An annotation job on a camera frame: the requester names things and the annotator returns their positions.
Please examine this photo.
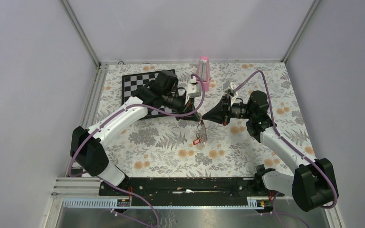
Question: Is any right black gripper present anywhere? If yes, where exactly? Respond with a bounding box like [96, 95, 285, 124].
[202, 94, 255, 126]

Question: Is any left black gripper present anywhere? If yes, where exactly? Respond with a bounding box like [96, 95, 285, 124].
[163, 91, 200, 122]

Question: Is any keyring with coloured key tags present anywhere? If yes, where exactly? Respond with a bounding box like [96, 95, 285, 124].
[192, 121, 207, 149]

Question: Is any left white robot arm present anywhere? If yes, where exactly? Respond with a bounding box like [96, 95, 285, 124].
[70, 70, 205, 195]

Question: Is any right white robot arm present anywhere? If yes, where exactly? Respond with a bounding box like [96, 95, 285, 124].
[203, 91, 339, 212]

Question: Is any floral table mat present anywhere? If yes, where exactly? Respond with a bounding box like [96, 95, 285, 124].
[106, 63, 314, 177]

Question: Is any pink metronome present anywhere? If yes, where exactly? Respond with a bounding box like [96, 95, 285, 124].
[196, 56, 210, 92]

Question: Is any black white chessboard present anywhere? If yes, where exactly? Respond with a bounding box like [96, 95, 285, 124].
[121, 71, 176, 119]

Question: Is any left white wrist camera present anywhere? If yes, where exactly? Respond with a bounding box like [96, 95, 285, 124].
[185, 77, 202, 104]

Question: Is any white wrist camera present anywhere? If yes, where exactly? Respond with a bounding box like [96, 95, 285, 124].
[185, 77, 202, 104]
[223, 81, 243, 106]

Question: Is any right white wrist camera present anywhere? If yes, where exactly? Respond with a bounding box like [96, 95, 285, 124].
[223, 81, 243, 106]

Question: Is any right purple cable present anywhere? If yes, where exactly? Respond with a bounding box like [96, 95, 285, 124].
[232, 70, 339, 228]

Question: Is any purple cable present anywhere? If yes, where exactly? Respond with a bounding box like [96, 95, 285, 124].
[232, 70, 339, 228]
[67, 73, 206, 228]

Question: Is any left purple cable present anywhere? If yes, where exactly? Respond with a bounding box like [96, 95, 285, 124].
[67, 73, 206, 228]

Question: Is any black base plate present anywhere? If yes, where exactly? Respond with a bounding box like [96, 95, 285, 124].
[98, 177, 276, 203]

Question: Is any grey slotted cable duct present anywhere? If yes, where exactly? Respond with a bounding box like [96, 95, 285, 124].
[62, 197, 264, 209]

